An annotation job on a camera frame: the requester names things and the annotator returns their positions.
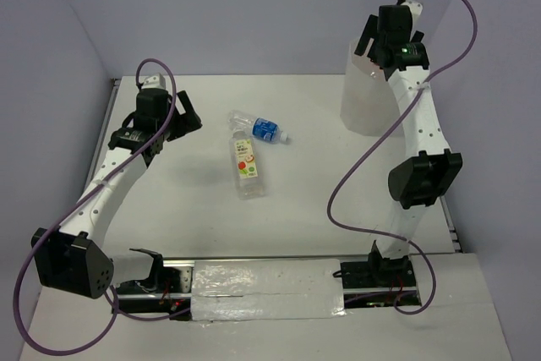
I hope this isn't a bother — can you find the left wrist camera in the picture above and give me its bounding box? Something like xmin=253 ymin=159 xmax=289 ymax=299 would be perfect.
xmin=141 ymin=74 xmax=167 ymax=90

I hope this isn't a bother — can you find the white plastic bin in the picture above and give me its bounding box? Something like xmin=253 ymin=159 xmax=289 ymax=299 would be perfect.
xmin=340 ymin=36 xmax=400 ymax=137

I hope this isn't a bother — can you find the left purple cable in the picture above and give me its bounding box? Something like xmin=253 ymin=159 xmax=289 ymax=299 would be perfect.
xmin=12 ymin=58 xmax=177 ymax=356

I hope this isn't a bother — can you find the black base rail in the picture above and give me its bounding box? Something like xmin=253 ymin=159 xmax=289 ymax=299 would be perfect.
xmin=117 ymin=257 xmax=421 ymax=321

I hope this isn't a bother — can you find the blue label clear bottle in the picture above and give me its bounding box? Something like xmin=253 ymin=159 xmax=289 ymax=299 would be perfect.
xmin=227 ymin=110 xmax=290 ymax=144

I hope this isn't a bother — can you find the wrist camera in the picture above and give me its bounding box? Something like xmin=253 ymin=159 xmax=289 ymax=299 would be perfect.
xmin=396 ymin=0 xmax=424 ymax=27
xmin=141 ymin=74 xmax=167 ymax=90

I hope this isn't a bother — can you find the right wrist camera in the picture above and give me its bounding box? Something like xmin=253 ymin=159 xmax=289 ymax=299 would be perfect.
xmin=396 ymin=0 xmax=424 ymax=27

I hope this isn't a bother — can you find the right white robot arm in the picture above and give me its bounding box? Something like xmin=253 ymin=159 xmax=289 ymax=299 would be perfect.
xmin=355 ymin=0 xmax=462 ymax=286

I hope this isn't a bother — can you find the silver tape sheet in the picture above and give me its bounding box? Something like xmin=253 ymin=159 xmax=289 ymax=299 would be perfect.
xmin=190 ymin=259 xmax=346 ymax=321

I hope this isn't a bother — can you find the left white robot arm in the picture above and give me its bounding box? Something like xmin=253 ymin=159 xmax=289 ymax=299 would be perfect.
xmin=31 ymin=88 xmax=202 ymax=299

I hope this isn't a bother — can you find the apple juice clear bottle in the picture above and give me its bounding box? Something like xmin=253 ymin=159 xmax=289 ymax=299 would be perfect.
xmin=229 ymin=128 xmax=265 ymax=200

